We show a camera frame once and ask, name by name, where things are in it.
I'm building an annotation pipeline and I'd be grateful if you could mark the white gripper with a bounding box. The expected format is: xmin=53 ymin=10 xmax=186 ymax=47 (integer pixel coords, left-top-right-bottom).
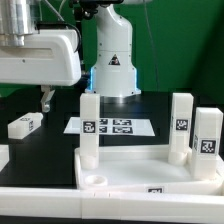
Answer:
xmin=0 ymin=30 xmax=81 ymax=113

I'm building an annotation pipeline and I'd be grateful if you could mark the white desk top tray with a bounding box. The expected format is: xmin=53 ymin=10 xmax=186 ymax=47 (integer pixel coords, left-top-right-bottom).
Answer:
xmin=75 ymin=145 xmax=222 ymax=196

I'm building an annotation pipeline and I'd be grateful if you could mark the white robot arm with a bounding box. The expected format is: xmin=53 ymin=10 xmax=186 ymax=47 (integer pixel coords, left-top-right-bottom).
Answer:
xmin=0 ymin=0 xmax=140 ymax=112

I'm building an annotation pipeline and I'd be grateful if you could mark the white marker sheet with tags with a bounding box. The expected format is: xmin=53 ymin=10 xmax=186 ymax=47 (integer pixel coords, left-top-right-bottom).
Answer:
xmin=64 ymin=117 xmax=155 ymax=136

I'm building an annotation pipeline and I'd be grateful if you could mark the white left wall block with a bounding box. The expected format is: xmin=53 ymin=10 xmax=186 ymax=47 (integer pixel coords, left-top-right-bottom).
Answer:
xmin=0 ymin=145 xmax=9 ymax=172

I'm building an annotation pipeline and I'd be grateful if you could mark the white wall block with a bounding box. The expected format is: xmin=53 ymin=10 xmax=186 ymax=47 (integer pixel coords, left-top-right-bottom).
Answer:
xmin=217 ymin=160 xmax=224 ymax=196
xmin=0 ymin=145 xmax=9 ymax=172

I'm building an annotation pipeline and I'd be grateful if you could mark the white front wall fence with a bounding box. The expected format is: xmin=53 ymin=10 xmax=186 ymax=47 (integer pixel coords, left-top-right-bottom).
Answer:
xmin=0 ymin=187 xmax=224 ymax=224

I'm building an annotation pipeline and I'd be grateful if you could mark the white right wall block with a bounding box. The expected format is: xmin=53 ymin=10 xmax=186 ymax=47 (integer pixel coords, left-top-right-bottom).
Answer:
xmin=217 ymin=160 xmax=224 ymax=196

